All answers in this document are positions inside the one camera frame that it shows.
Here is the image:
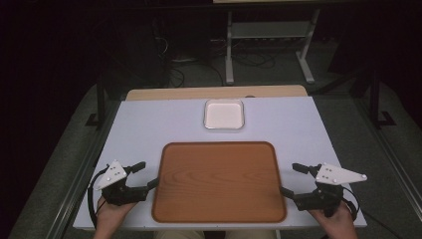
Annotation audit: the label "person's left hand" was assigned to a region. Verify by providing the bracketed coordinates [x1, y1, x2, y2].
[95, 195, 137, 235]

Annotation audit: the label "white square dish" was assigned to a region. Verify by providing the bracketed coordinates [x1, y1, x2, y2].
[202, 98, 246, 130]

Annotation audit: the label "brown wooden tray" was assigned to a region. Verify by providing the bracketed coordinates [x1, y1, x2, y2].
[151, 140, 288, 224]

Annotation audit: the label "white metal desk frame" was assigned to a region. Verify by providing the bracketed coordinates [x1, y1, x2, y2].
[224, 9, 321, 86]

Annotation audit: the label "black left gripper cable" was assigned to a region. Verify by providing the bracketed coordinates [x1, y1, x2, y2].
[87, 164, 111, 230]

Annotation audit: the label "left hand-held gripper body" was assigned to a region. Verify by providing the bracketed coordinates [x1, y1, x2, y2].
[94, 159, 149, 207]

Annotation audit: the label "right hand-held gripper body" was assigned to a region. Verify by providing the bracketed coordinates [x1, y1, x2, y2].
[293, 161, 368, 218]

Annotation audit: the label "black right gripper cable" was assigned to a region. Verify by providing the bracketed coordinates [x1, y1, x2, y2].
[340, 186, 361, 223]

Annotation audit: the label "aluminium rail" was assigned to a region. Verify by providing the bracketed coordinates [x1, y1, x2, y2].
[352, 98, 422, 213]
[46, 99, 121, 239]

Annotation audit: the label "person's right hand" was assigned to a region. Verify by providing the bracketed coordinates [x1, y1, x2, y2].
[308, 201, 358, 237]

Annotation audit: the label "black metal stand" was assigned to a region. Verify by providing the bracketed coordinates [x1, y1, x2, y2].
[85, 71, 107, 129]
[366, 68, 398, 129]

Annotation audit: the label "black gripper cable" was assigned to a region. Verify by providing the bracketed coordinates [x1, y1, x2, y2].
[340, 186, 361, 223]
[87, 164, 111, 230]

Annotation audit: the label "black floor cables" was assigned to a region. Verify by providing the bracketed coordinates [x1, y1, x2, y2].
[167, 51, 277, 88]

